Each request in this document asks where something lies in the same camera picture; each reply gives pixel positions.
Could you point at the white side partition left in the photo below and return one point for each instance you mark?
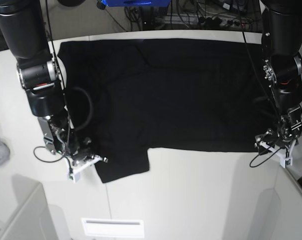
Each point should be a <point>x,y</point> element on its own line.
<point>31,219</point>

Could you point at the black T-shirt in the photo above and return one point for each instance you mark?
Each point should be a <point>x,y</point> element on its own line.
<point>188,94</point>

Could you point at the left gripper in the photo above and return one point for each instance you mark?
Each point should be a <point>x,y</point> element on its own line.
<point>273,142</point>

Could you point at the white table slot plate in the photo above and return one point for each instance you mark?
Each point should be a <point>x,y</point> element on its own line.
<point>114,228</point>

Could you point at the white side partition right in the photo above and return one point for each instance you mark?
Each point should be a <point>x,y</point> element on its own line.
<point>289,222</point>

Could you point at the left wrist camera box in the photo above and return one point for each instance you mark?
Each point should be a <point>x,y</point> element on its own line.
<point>286,161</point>

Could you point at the white power strip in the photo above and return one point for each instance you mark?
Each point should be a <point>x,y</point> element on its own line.
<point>218,22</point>

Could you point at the blue box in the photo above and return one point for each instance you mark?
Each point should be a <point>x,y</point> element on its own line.
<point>137,3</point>

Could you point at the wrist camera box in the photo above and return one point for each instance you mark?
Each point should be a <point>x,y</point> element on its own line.
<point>286,161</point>
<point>74,177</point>

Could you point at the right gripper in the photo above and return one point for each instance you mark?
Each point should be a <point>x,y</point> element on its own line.
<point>79,156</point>

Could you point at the white side partition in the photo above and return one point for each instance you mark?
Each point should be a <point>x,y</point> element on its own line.
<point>31,219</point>
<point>289,222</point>

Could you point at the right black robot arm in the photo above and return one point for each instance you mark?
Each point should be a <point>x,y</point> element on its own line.
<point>38,70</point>

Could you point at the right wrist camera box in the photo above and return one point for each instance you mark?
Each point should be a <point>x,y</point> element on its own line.
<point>74,177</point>

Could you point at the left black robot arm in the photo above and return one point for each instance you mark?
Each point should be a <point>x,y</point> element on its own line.
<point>282,65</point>

